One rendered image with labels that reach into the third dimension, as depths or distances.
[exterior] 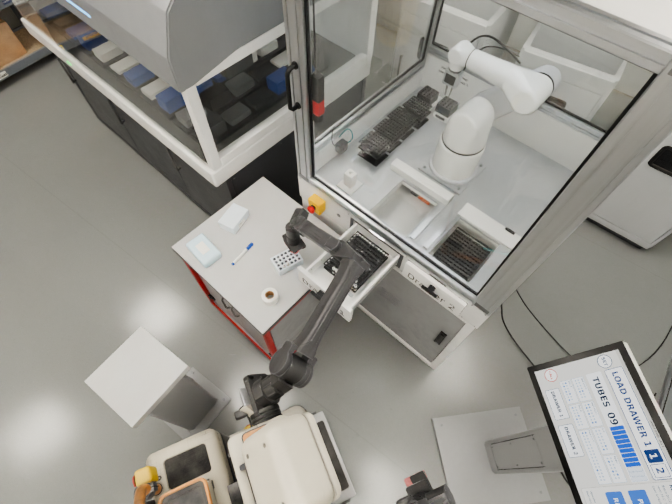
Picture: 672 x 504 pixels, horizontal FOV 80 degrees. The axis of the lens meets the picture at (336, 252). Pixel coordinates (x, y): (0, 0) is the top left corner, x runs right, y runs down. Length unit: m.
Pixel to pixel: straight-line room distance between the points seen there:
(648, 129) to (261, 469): 1.05
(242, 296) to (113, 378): 0.58
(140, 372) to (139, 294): 1.11
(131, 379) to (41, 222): 1.92
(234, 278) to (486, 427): 1.57
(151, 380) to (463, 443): 1.60
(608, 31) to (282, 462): 1.04
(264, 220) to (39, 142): 2.47
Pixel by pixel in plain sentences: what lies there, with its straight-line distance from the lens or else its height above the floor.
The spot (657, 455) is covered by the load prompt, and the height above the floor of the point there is 1.16.
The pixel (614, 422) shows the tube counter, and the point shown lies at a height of 1.11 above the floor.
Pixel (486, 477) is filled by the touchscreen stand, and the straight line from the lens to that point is 2.48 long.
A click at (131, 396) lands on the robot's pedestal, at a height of 0.76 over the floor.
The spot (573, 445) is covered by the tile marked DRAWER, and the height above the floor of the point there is 1.01.
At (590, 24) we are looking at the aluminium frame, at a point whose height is 1.98.
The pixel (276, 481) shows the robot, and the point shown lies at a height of 1.37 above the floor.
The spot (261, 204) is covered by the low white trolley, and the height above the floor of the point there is 0.76.
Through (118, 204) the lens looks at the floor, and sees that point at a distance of 3.32.
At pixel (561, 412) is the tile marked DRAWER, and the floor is 1.01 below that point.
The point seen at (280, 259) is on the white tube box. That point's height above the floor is 0.79.
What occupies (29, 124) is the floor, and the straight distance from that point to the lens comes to 4.26.
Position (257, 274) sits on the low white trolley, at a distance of 1.84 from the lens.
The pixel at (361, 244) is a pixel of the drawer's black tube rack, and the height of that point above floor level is 0.90.
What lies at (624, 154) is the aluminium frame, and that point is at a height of 1.79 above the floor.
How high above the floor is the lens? 2.38
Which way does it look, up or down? 60 degrees down
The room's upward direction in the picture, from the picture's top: 2 degrees clockwise
